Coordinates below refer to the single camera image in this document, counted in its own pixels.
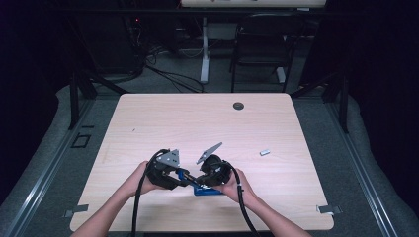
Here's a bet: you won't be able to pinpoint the person's left hand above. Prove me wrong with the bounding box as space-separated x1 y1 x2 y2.
126 160 160 196

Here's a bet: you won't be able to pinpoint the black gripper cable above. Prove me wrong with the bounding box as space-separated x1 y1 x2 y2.
210 159 263 237
130 148 171 237

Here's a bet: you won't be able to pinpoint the dark computer cabinet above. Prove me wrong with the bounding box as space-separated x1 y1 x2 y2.
74 13 146 75

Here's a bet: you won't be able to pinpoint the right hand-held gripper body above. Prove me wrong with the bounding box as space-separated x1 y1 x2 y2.
196 141 233 188

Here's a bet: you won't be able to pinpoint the black floor cables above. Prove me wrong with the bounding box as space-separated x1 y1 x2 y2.
143 45 206 94

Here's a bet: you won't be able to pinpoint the white desk leg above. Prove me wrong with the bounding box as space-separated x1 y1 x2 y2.
200 16 210 85

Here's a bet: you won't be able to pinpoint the metal floor rail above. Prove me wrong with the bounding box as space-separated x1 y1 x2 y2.
325 98 400 237
0 98 97 237

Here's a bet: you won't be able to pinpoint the black frame post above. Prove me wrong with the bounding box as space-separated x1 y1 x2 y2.
339 73 351 134
67 69 81 130

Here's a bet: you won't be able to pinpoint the white desk top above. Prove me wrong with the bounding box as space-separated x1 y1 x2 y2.
180 0 327 9

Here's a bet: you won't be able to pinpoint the grey tape piece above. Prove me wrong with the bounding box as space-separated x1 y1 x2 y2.
63 203 90 219
315 204 344 216

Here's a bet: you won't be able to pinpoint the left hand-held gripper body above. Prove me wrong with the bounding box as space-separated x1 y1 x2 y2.
144 148 186 192

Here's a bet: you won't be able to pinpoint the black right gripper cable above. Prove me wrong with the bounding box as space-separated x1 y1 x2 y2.
210 159 263 237

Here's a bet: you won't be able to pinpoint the black folding chair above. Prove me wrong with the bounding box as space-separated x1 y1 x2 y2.
229 13 306 94

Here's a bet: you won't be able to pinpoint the person's right hand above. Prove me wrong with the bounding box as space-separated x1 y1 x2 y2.
212 168 257 205

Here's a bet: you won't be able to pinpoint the white desk foot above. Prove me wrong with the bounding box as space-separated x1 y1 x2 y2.
276 66 288 84

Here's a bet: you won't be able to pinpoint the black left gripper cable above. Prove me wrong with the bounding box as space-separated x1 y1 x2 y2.
130 148 171 237

